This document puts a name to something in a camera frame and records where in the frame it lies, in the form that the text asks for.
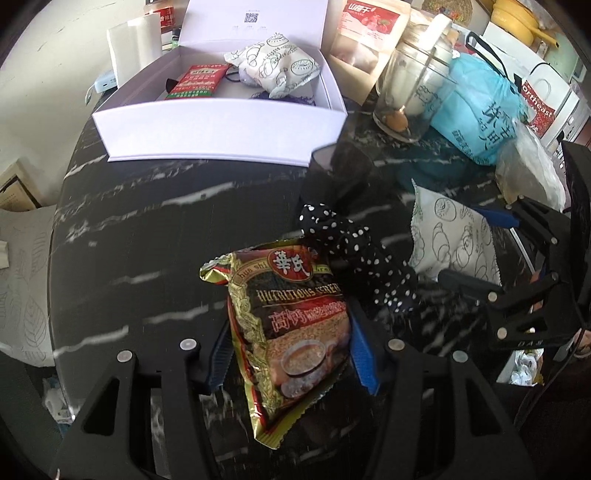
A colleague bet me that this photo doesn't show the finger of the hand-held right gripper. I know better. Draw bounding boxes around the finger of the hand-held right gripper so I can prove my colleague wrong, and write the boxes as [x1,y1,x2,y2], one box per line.
[436,270,561,324]
[473,196,566,247]

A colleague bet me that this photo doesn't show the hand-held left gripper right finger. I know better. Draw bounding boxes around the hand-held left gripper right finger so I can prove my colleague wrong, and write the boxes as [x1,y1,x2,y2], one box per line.
[346,300,532,480]

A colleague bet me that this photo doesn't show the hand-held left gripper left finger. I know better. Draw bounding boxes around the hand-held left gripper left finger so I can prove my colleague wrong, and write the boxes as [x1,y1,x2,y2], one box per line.
[51,318,232,480]

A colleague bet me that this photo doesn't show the white bread packet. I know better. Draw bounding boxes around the white bread packet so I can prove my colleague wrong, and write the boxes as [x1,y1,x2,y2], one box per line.
[409,179,503,286]
[224,32,322,100]

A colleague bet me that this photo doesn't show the gold cereal packet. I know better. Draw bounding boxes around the gold cereal packet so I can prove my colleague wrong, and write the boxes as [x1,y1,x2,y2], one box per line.
[199,239,354,450]

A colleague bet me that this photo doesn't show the black polka-dot scrunchie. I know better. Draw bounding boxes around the black polka-dot scrunchie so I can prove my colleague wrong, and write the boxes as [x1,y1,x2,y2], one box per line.
[298,202,419,319]

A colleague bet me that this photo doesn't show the lavender gift box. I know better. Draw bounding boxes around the lavender gift box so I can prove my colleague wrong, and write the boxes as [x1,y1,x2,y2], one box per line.
[91,0,350,168]

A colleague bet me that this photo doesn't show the black satin scrunchie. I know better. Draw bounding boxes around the black satin scrunchie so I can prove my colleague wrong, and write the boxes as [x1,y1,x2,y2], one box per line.
[163,67,247,95]

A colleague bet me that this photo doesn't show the red snack packet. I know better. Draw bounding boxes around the red snack packet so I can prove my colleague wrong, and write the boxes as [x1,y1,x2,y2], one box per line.
[165,64,232,100]

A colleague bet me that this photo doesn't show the clear plastic bag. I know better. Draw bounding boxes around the clear plastic bag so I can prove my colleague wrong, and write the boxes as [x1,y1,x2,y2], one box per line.
[495,124,568,213]

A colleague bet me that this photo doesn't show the white fridge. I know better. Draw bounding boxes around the white fridge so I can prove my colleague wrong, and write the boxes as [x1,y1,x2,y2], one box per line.
[482,21,591,155]

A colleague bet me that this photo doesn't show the blue plastic bag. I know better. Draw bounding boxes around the blue plastic bag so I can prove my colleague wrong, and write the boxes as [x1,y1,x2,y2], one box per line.
[431,53,532,167]

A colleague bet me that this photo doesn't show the red and white paper bag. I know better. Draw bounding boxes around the red and white paper bag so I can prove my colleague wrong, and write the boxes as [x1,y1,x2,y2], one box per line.
[519,62,581,139]

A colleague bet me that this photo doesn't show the gold spoon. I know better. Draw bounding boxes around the gold spoon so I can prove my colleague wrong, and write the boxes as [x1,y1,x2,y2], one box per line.
[385,46,439,132]

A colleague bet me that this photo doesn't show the clear glass cup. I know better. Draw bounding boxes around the clear glass cup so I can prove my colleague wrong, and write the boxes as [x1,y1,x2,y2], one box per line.
[373,44,458,144]

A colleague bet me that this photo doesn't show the yellow pot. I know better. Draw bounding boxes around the yellow pot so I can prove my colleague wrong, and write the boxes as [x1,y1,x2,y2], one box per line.
[489,0,559,49]

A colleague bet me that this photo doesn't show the grey leaf-pattern chair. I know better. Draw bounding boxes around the grey leaf-pattern chair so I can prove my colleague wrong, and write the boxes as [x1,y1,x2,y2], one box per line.
[0,205,61,367]

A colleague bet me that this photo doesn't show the red label kraft pouch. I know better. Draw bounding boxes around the red label kraft pouch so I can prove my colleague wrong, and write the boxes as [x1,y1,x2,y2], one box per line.
[329,0,411,86]

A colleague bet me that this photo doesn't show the light blue device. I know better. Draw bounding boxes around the light blue device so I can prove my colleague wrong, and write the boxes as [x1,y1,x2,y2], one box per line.
[90,69,118,95]

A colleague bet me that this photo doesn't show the paper towel roll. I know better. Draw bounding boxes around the paper towel roll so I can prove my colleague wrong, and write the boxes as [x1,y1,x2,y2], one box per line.
[122,17,162,75]

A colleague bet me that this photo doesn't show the red lid jar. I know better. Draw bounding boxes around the red lid jar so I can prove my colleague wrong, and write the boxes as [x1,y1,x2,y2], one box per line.
[141,0,176,21]

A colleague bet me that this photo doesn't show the gold frame on floor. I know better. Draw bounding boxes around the gold frame on floor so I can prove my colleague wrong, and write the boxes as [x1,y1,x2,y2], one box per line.
[0,157,44,213]

